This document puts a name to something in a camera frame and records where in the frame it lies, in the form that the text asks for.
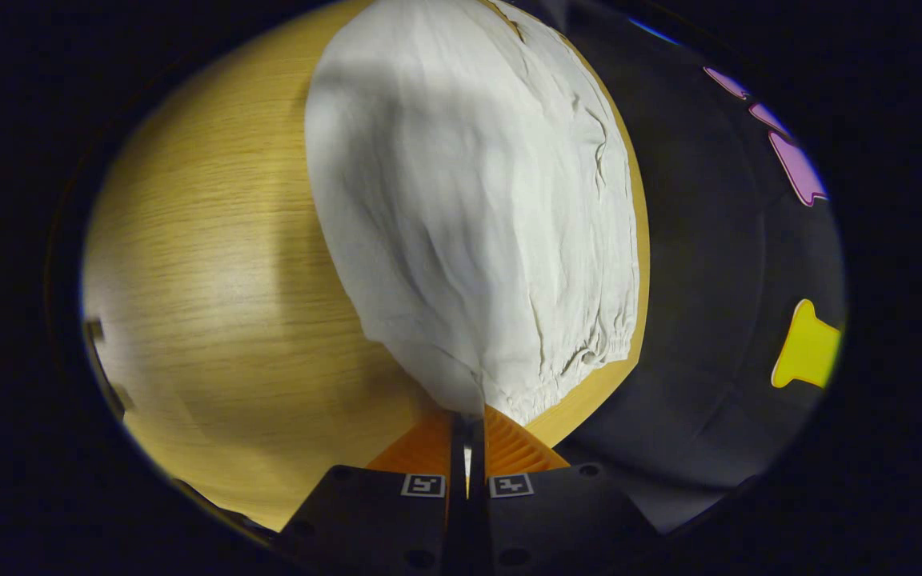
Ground black backdrop cloth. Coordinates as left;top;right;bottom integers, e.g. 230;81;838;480
509;0;846;535

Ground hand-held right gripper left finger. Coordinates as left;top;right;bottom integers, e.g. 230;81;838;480
273;408;467;576

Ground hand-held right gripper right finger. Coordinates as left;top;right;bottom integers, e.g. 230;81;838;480
467;404;663;576

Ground white jeans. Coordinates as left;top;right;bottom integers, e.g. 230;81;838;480
305;0;642;425

